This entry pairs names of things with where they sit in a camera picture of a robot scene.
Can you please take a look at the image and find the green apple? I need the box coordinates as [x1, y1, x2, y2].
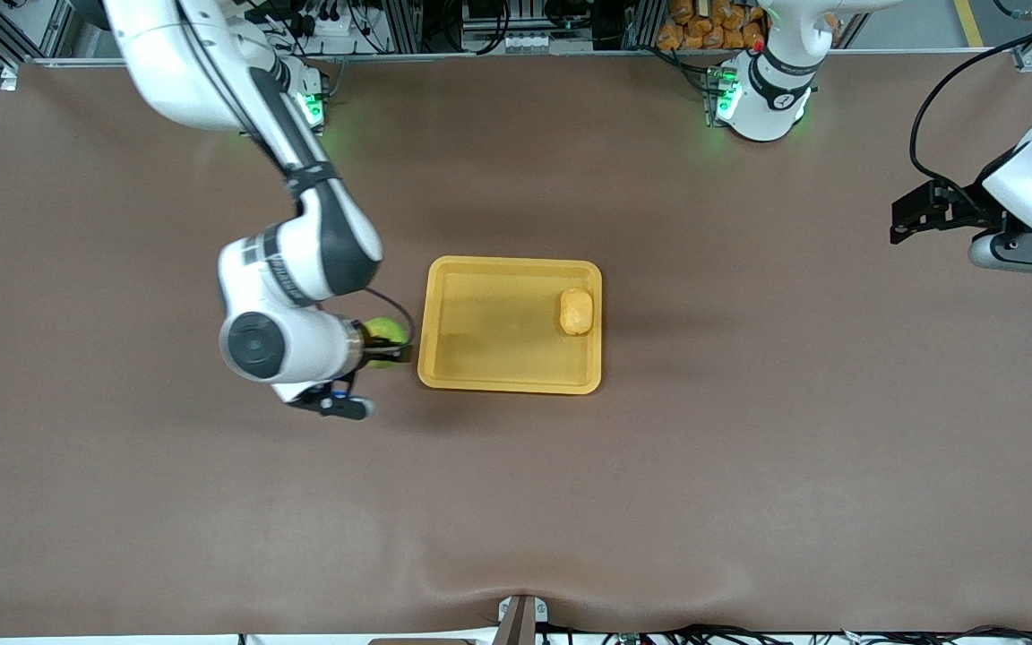
[362, 317, 410, 370]

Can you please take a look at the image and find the yellow plastic tray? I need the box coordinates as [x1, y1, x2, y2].
[417, 255, 604, 396]

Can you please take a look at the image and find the brown table mat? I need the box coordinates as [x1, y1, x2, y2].
[0, 56, 1032, 639]

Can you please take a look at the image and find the pile of orange items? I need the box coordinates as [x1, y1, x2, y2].
[657, 0, 768, 51]

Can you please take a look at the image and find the white power strip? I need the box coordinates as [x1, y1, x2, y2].
[288, 0, 374, 38]

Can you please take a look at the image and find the white connector block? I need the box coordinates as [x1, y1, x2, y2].
[503, 31, 563, 54]

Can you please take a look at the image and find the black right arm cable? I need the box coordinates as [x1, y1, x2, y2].
[363, 286, 417, 347]

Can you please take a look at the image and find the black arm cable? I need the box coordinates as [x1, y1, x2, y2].
[363, 286, 417, 347]
[908, 20, 1032, 212]

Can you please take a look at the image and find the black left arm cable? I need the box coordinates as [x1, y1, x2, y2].
[908, 20, 1032, 212]

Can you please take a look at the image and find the metal table clamp bracket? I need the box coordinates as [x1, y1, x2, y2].
[496, 595, 549, 645]

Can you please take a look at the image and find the aluminium table frame rail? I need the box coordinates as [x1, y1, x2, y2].
[1, 48, 1032, 71]

